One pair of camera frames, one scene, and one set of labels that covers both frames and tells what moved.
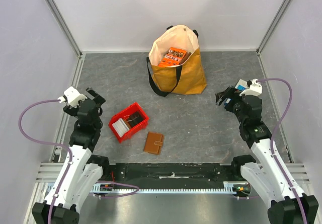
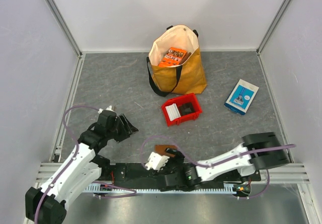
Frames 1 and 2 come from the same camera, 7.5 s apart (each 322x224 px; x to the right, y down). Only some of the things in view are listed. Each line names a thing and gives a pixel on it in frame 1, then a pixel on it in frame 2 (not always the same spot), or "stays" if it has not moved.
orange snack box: x=174 y=57 stays
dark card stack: x=135 y=118 -> x=185 y=108
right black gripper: x=230 y=97 -> x=172 y=157
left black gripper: x=98 y=100 -> x=129 y=129
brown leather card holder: x=154 y=143 -> x=161 y=149
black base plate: x=173 y=173 stays
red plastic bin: x=135 y=129 -> x=190 y=97
